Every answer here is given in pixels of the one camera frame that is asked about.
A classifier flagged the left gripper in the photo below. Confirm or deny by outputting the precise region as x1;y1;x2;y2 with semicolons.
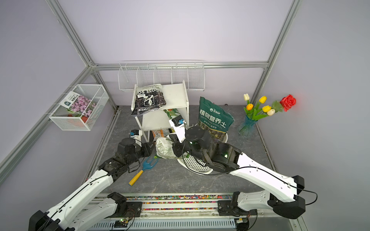
126;142;155;166

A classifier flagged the white fertilizer bag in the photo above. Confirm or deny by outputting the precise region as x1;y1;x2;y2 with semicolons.
156;137;180;159

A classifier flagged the white green small bag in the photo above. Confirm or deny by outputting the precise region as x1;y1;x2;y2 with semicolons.
164;108;184;120

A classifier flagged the tall green soil bag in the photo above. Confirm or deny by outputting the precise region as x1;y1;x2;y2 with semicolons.
198;97;235;141

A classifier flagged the black rose soil bag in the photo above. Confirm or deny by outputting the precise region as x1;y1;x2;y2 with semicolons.
132;84;167;116

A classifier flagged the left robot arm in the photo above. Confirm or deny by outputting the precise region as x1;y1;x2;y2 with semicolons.
29;138;155;231

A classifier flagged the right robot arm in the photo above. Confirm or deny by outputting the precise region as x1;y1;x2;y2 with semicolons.
169;126;306;219

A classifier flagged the white three-tier shelf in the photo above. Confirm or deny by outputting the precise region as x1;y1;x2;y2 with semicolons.
135;82;189;141

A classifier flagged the white perforated plastic basket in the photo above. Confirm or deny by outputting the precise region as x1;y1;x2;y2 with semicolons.
179;127;235;175

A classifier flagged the orange packet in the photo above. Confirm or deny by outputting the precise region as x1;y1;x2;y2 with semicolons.
152;129;172;141

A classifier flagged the blue yellow garden fork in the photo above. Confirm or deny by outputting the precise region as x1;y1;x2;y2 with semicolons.
129;156;159;186

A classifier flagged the glass vase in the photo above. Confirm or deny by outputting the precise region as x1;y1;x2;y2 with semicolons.
238;116;257;138

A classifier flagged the tulip bouquet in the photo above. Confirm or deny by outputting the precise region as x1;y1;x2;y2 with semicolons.
243;93;284;121

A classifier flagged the purple flower seed packet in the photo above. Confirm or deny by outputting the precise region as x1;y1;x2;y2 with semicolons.
59;91;97;118

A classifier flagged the red artificial rose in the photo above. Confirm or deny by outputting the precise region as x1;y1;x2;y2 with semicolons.
280;94;296;112

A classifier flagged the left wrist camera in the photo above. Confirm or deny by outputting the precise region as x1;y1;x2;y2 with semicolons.
130;129;143;146

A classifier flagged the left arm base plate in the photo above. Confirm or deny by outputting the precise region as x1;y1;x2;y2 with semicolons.
111;201;143;218

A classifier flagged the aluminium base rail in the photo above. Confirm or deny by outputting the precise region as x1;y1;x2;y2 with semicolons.
84;193;297;231

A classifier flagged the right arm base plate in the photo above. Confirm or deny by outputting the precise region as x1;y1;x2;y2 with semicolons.
217;200;257;217

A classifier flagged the white wire wall rack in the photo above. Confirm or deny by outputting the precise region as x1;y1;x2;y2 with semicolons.
118;60;206;91

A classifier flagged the white wire cube basket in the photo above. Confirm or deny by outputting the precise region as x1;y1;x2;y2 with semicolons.
49;84;109;131

